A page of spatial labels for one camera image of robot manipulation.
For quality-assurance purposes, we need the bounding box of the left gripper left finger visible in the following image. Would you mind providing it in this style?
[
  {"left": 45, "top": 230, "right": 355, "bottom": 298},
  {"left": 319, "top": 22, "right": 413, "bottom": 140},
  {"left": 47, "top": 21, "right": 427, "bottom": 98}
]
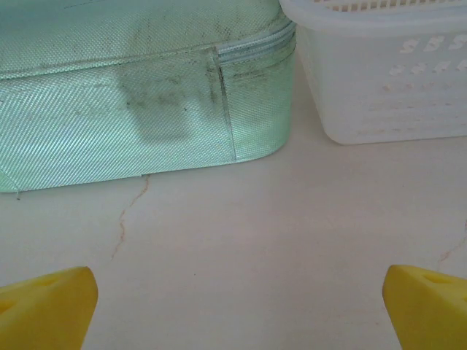
[{"left": 0, "top": 265, "right": 99, "bottom": 350}]

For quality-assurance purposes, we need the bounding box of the white plastic basket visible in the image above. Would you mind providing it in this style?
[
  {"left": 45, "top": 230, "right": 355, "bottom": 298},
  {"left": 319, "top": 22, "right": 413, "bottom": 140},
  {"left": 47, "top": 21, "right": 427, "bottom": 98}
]
[{"left": 279, "top": 0, "right": 467, "bottom": 146}]

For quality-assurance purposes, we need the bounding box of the mint green tray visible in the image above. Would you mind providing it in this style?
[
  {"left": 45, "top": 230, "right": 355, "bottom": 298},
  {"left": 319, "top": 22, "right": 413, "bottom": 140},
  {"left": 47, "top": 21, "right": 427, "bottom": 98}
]
[{"left": 0, "top": 0, "right": 297, "bottom": 193}]

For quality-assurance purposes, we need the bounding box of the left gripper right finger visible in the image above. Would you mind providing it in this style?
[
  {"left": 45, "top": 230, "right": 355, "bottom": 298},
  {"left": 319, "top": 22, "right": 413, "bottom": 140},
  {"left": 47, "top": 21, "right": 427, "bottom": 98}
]
[{"left": 382, "top": 264, "right": 467, "bottom": 350}]

